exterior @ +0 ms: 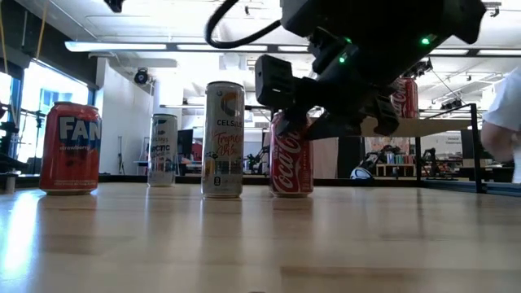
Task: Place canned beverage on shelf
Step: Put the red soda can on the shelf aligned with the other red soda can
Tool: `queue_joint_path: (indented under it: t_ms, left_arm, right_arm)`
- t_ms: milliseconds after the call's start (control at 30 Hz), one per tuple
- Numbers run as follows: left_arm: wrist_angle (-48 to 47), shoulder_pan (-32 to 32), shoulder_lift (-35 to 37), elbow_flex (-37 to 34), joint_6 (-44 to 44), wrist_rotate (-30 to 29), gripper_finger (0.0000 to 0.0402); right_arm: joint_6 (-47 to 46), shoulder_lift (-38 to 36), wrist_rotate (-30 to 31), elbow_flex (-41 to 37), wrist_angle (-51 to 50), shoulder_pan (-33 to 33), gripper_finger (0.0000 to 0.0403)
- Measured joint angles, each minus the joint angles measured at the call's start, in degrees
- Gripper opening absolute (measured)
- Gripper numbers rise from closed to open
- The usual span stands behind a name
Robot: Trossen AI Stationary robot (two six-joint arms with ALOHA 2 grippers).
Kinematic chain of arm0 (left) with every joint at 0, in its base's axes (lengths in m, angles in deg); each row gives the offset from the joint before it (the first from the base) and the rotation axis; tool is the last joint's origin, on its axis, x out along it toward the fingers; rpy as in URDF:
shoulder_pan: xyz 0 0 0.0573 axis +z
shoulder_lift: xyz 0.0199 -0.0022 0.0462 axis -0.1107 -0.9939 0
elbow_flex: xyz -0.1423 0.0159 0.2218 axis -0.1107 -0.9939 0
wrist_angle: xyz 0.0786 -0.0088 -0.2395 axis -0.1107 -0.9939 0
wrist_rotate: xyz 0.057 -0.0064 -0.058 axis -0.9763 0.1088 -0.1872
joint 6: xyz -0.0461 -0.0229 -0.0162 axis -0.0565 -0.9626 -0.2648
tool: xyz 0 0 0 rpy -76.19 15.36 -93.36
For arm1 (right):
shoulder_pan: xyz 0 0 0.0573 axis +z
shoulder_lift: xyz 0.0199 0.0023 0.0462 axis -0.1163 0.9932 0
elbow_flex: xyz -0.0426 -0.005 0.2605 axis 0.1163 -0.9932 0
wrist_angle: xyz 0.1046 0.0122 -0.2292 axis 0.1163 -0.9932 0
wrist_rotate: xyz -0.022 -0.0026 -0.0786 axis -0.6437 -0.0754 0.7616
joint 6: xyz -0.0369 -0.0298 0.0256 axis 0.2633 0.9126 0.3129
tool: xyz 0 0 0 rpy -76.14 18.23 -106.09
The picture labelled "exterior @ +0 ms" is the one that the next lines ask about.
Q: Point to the low wooden rack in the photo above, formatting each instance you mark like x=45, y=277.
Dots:
x=397, y=164

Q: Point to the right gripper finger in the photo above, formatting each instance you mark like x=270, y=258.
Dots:
x=338, y=128
x=291, y=124

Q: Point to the black table frame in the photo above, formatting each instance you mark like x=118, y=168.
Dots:
x=122, y=178

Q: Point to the black background robot arm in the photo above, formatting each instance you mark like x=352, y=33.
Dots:
x=256, y=160

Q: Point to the round black ceiling device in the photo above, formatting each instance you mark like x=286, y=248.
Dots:
x=141, y=76

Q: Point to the Celsius Tropical Vibe can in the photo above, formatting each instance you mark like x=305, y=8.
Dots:
x=223, y=163

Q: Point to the red Fanta strawberry can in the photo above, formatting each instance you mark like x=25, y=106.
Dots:
x=71, y=154

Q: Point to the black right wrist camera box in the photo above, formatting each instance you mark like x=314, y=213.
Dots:
x=272, y=81

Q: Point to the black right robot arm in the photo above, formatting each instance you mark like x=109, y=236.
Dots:
x=386, y=20

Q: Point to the black equipment rack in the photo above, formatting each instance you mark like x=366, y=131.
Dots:
x=8, y=163

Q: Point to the person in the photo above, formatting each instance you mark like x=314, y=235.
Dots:
x=504, y=106

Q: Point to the black monitor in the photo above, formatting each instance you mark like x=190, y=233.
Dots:
x=185, y=146

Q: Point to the long ceiling light bar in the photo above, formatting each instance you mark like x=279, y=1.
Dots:
x=122, y=46

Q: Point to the beige partition panel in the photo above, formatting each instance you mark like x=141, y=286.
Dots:
x=325, y=158

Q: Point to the white Celsius Arctic Vibe can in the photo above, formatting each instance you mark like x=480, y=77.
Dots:
x=163, y=154

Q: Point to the red Coca-Cola can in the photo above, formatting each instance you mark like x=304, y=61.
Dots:
x=291, y=171
x=407, y=101

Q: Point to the red storage cart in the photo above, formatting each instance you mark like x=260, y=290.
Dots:
x=197, y=151

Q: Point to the black overhead fixture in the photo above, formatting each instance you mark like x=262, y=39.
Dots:
x=115, y=5

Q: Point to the black tripod stand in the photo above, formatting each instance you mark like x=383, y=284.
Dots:
x=39, y=130

